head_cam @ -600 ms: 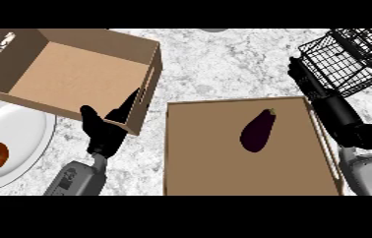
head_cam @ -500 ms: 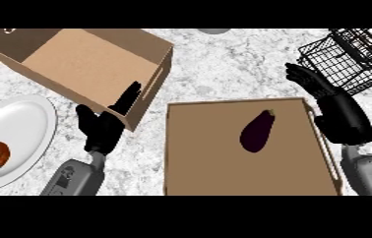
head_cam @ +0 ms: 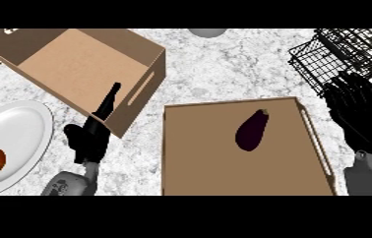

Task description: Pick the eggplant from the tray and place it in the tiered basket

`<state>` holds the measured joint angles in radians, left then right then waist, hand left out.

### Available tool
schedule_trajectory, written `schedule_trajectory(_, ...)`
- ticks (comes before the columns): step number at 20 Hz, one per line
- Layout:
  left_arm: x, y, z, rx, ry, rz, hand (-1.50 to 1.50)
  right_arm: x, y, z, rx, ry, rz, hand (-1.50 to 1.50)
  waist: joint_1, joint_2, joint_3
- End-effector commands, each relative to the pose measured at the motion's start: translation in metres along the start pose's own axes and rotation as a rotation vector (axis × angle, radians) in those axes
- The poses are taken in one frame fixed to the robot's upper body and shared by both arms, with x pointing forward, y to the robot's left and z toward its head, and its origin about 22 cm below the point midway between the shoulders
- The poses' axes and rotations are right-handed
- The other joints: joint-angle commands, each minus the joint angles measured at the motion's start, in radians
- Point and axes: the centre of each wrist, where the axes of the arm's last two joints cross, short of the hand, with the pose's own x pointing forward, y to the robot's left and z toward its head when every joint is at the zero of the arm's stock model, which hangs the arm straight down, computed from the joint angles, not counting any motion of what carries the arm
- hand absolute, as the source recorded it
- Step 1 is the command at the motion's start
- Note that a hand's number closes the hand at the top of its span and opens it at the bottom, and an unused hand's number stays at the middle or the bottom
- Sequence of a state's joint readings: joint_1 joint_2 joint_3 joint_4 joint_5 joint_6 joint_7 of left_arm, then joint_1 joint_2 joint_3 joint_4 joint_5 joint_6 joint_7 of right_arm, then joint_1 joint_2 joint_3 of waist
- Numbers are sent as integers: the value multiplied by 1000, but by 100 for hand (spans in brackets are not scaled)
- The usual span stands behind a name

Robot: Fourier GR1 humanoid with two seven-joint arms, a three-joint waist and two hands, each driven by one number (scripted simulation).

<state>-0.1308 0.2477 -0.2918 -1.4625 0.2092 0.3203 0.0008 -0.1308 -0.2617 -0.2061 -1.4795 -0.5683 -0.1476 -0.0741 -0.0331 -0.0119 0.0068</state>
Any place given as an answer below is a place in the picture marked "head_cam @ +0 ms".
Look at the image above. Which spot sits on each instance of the reddish brown food item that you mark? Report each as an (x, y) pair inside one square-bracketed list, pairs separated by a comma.
[(2, 160)]

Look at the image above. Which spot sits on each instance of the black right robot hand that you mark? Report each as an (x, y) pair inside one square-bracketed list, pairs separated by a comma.
[(352, 107)]

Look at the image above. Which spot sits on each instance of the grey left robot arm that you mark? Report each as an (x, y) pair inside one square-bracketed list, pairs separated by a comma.
[(73, 182)]

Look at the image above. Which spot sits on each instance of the brown wooden crate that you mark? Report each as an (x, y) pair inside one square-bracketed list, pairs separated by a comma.
[(82, 71)]

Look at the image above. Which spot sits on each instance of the grey round object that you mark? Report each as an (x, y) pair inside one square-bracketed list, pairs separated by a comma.
[(207, 32)]

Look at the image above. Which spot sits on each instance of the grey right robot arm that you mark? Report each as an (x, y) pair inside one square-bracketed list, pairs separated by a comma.
[(361, 174)]

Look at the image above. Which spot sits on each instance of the dark purple eggplant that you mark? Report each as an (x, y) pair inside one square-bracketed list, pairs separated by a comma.
[(251, 131)]

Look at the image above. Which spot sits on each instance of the brown wooden tray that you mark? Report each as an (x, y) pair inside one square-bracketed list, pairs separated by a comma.
[(247, 150)]

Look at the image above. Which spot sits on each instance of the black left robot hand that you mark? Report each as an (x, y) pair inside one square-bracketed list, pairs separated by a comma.
[(89, 138)]

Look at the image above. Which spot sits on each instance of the white plate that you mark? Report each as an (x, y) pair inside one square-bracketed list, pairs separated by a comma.
[(21, 140)]

